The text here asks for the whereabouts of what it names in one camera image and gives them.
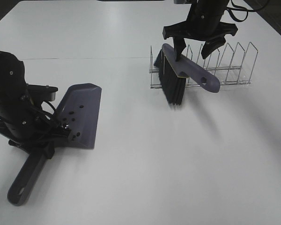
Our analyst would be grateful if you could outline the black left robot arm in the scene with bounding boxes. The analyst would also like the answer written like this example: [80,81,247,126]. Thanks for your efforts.
[0,51,69,159]

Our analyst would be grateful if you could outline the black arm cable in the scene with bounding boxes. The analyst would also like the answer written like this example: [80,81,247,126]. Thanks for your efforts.
[0,100,61,146]
[223,0,272,23]

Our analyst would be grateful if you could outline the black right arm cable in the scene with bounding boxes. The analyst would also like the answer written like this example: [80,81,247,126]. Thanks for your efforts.
[223,0,272,23]

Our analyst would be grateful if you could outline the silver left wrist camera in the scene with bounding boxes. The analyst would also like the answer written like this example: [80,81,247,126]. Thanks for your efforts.
[27,84,58,102]

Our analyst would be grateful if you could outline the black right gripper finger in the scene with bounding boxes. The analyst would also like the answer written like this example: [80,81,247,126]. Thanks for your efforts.
[173,37,186,61]
[201,37,226,59]

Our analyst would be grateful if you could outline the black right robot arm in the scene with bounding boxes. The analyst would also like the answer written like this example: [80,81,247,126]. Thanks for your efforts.
[163,0,238,61]

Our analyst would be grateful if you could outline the chrome wire dish rack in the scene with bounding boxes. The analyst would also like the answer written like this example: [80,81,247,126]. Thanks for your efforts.
[149,41,259,89]

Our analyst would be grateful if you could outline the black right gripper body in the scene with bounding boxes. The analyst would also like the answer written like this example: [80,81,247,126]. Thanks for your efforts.
[163,9,238,40]

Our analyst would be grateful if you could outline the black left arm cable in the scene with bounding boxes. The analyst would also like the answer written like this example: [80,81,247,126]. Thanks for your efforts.
[0,100,61,146]

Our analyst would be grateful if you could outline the purple plastic dustpan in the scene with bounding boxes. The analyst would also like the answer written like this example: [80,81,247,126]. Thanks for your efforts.
[7,83,102,206]

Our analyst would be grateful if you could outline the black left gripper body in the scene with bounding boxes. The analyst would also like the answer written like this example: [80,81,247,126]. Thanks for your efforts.
[0,94,71,159]

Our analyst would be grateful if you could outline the pile of coffee beans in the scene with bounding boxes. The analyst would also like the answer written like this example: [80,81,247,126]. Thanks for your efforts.
[60,105,85,141]

